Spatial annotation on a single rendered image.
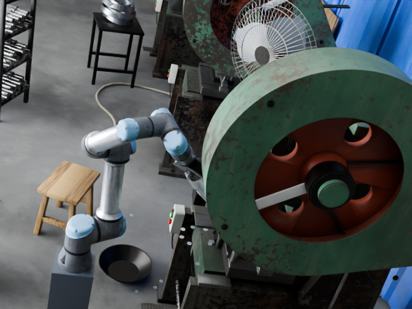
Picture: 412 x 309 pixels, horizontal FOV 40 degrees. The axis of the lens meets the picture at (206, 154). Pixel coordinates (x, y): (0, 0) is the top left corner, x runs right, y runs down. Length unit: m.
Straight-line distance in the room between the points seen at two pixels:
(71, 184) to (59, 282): 0.84
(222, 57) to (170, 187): 1.04
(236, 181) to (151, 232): 1.81
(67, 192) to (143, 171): 1.01
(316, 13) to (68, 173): 1.75
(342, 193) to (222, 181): 0.39
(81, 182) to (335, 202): 1.82
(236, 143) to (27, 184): 2.29
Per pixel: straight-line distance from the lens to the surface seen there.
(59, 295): 2.66
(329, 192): 1.84
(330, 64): 1.73
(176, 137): 1.93
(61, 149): 4.21
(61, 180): 3.31
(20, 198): 3.70
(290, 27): 2.90
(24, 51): 4.38
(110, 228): 2.52
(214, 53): 3.53
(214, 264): 2.47
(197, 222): 2.44
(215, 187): 1.82
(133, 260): 3.33
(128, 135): 1.91
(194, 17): 3.45
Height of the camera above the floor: 2.24
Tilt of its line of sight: 30 degrees down
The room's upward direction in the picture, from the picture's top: 15 degrees clockwise
